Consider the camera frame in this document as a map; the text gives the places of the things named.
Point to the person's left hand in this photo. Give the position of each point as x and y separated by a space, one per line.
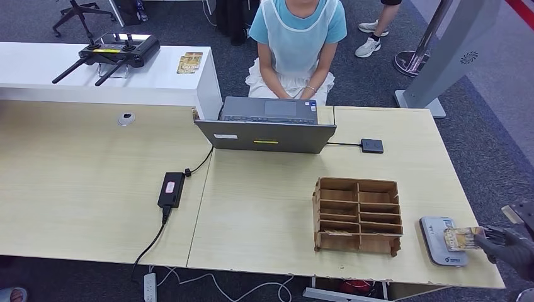
306 94

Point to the person's foot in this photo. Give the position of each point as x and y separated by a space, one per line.
12 295

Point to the black office chair base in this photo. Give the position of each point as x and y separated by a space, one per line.
79 12

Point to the gold printed ID card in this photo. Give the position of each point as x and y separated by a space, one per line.
461 239

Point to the black computer tower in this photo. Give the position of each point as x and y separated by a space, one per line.
127 10

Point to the black power adapter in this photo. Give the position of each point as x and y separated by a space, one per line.
171 189

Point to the white card reader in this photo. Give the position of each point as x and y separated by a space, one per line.
434 246

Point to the white desk frame bar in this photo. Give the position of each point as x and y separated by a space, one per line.
333 296

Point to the white power strip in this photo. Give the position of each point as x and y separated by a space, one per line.
150 287

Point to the wooden card organizer box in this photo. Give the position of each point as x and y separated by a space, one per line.
338 208

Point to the person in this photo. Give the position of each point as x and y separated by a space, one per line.
297 41

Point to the black fabric-covered object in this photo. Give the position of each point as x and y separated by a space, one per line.
231 21

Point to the bystander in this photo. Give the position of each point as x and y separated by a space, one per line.
369 46

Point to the gold card stack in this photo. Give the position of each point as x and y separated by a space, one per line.
190 63

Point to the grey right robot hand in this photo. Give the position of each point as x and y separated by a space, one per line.
513 252

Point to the person's right hand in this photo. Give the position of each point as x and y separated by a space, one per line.
287 95

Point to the grey kiosk stand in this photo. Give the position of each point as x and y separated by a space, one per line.
450 54

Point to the metal stanchion post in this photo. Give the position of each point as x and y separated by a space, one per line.
411 60

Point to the person's left forearm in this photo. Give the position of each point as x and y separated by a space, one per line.
319 77

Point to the person's right forearm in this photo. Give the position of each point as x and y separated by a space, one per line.
276 81

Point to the black remote controller with antennas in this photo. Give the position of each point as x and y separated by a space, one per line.
121 50

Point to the grey laptop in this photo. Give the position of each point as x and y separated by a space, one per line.
267 135

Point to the gold hotel key card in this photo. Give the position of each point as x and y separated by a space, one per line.
338 234

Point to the small black square device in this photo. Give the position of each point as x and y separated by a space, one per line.
372 146

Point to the red object under desk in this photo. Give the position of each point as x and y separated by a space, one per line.
356 286

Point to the white counter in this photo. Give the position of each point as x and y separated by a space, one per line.
158 83

